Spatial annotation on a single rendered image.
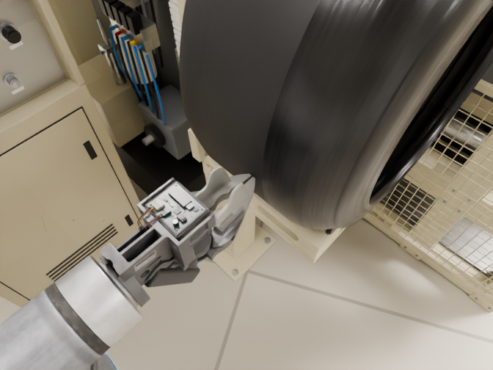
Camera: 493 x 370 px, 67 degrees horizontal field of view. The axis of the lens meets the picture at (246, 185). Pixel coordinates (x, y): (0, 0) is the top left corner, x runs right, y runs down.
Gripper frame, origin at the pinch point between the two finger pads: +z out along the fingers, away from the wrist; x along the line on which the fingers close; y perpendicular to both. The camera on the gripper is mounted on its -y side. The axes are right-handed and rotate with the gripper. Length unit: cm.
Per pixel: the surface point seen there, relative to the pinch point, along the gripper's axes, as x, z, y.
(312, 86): -4.8, 3.8, 17.9
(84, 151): 63, -3, -45
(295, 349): -15, 14, -114
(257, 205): 8.4, 12.6, -30.3
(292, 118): -4.1, 2.3, 14.1
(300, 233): -3.8, 12.7, -28.0
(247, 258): 24, 28, -113
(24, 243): 63, -32, -64
